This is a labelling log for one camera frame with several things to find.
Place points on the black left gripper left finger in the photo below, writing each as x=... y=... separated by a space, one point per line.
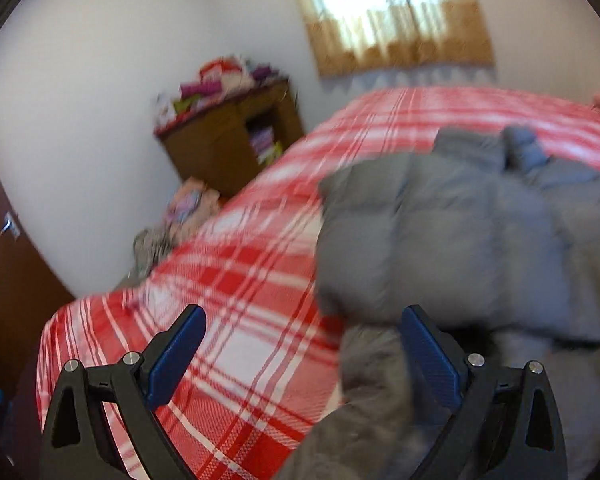
x=77 y=441

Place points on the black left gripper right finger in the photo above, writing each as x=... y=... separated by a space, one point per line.
x=504 y=421

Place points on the grey puffer jacket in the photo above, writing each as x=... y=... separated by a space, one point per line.
x=499 y=243

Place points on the pink clothes heap on floor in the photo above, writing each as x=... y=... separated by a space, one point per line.
x=193 y=204

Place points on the pile of folded clothes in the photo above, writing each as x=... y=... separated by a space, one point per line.
x=218 y=80

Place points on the red white plaid bedspread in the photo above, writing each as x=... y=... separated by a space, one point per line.
x=266 y=371

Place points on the grey patterned cloth on floor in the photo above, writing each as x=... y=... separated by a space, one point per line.
x=150 y=247

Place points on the brown wooden door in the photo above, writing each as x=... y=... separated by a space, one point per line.
x=29 y=296

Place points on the brown wooden desk cabinet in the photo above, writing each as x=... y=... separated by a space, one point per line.
x=214 y=145

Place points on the tan patterned window curtain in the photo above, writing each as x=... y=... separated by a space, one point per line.
x=355 y=36

